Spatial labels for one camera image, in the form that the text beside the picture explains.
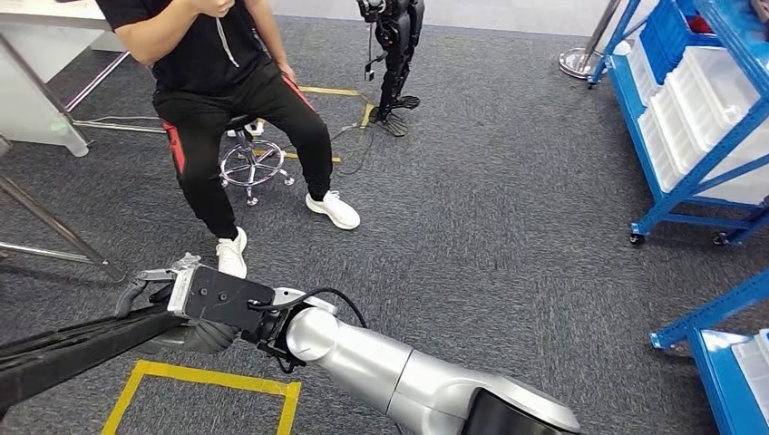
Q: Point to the yellow floor tape outline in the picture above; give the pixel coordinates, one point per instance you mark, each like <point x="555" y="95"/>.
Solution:
<point x="204" y="376"/>
<point x="330" y="91"/>

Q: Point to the person's left hand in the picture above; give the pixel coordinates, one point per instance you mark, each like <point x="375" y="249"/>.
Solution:
<point x="288" y="71"/>

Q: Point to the white desk panel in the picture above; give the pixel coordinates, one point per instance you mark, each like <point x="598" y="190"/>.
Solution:
<point x="30" y="102"/>

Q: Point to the person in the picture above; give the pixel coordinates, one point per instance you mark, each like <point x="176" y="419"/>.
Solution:
<point x="204" y="60"/>

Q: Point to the red item in bin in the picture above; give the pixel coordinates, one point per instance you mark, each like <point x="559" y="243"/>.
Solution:
<point x="701" y="25"/>

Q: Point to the blue metal shelf rack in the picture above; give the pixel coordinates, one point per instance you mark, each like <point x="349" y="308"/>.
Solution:
<point x="715" y="390"/>
<point x="691" y="186"/>

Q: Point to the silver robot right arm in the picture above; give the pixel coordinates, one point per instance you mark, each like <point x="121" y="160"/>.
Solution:
<point x="372" y="366"/>

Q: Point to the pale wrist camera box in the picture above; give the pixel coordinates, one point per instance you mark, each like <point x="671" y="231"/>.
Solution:
<point x="179" y="291"/>

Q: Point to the blue plastic bin stack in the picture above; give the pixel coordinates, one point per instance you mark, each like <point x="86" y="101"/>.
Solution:
<point x="667" y="36"/>

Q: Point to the person's right forearm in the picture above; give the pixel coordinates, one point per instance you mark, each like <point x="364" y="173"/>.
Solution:
<point x="162" y="36"/>

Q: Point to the chrome stanchion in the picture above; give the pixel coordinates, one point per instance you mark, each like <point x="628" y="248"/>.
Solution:
<point x="580" y="63"/>

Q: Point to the chrome stool with black seat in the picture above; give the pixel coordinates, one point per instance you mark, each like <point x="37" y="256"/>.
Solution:
<point x="243" y="139"/>

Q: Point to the stainless steel table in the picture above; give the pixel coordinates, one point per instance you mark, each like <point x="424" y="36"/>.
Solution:
<point x="36" y="75"/>

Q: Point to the person's right hand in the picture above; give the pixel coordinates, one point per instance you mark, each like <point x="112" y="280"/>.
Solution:
<point x="213" y="6"/>

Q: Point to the large translucent white bin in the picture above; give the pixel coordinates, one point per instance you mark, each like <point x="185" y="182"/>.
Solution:
<point x="739" y="174"/>

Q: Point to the white plastic bin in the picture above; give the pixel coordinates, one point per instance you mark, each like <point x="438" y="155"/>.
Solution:
<point x="715" y="78"/>
<point x="751" y="366"/>
<point x="640" y="78"/>

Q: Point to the black plastic frame part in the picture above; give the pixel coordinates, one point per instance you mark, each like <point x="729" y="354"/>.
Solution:
<point x="60" y="354"/>

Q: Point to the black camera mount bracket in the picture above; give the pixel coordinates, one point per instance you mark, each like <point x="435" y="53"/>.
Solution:
<point x="228" y="300"/>

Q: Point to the black humanoid robot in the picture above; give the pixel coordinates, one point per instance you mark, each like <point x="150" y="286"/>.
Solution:
<point x="396" y="36"/>

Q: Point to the person's left forearm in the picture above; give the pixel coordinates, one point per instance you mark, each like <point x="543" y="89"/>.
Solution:
<point x="267" y="36"/>

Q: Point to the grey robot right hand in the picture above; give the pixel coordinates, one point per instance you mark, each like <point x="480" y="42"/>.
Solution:
<point x="210" y="339"/>

